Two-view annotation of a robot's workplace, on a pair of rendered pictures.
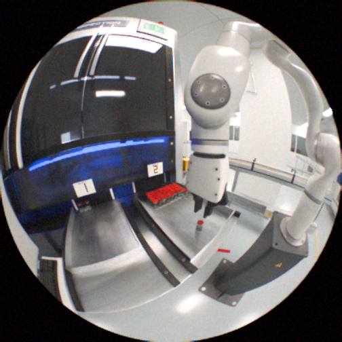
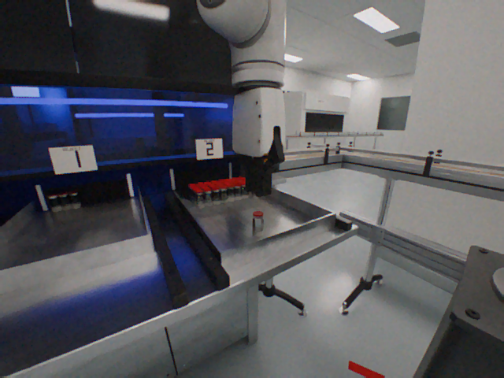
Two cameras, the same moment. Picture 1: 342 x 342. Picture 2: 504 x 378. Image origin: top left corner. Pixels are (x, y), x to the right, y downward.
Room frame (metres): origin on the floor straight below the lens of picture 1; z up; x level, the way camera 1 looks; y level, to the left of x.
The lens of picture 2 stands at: (-0.13, -0.11, 1.09)
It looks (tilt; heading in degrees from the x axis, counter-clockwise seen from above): 18 degrees down; 5
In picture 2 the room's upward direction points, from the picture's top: straight up
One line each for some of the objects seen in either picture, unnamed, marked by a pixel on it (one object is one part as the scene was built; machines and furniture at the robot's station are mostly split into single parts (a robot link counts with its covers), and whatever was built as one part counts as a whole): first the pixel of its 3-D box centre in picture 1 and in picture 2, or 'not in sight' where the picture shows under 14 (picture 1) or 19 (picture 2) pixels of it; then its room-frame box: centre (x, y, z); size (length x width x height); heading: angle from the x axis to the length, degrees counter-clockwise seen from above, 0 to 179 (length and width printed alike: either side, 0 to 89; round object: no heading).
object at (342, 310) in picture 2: not in sight; (365, 287); (0.93, -0.77, 0.07); 0.50 x 0.08 x 0.14; 128
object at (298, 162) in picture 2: not in sight; (294, 159); (0.93, -0.24, 0.92); 0.69 x 0.16 x 0.16; 128
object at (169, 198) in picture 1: (169, 198); (227, 194); (0.38, 0.01, 0.90); 0.18 x 0.02 x 0.05; 127
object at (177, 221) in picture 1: (182, 209); (242, 206); (0.31, -0.05, 0.90); 0.34 x 0.26 x 0.04; 37
